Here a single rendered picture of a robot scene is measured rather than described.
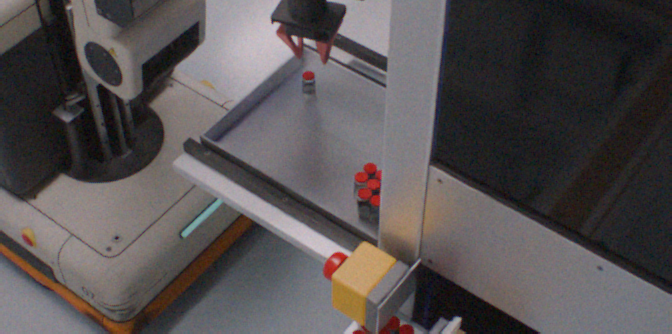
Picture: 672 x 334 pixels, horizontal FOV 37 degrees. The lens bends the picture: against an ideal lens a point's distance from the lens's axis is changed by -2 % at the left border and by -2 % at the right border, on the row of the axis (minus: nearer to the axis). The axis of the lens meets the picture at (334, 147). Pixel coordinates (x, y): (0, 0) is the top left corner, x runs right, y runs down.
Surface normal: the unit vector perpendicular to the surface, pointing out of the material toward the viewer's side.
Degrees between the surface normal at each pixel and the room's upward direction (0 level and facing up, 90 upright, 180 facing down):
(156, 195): 0
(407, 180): 90
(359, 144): 0
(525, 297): 90
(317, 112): 0
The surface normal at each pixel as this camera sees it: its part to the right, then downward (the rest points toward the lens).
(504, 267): -0.60, 0.59
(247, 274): 0.00, -0.68
